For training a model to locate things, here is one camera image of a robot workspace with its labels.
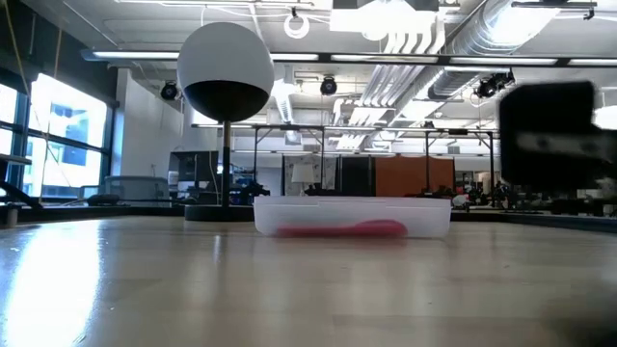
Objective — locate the clear supply box pink lid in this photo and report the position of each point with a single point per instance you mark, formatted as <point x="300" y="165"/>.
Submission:
<point x="352" y="209"/>

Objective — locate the pink pen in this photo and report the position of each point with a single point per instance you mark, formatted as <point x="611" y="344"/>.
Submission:
<point x="347" y="229"/>

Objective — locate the black ceiling spotlight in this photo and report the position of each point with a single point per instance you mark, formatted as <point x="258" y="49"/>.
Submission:
<point x="328" y="86"/>
<point x="494" y="84"/>
<point x="169" y="90"/>

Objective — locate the orange partition panel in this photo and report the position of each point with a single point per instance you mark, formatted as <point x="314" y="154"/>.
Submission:
<point x="410" y="176"/>

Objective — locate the black partition panel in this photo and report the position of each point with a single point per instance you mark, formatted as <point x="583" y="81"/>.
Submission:
<point x="356" y="176"/>

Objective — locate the black overhead bar with lights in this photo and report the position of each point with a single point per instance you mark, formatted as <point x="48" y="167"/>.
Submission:
<point x="324" y="58"/>

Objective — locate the white lampshade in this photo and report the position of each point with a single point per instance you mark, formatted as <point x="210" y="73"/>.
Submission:
<point x="303" y="173"/>

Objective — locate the white globe lamp black stand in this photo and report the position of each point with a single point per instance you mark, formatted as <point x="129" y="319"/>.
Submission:
<point x="225" y="58"/>

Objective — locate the grey storage bin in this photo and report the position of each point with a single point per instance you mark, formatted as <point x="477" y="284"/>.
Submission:
<point x="137" y="188"/>

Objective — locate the large window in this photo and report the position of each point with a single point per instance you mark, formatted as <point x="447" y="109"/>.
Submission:
<point x="67" y="120"/>

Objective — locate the silver ceiling duct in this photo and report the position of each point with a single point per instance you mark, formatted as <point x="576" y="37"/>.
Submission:
<point x="482" y="38"/>

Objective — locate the black metal frame station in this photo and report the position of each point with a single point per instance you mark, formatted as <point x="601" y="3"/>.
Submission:
<point x="427" y="159"/>

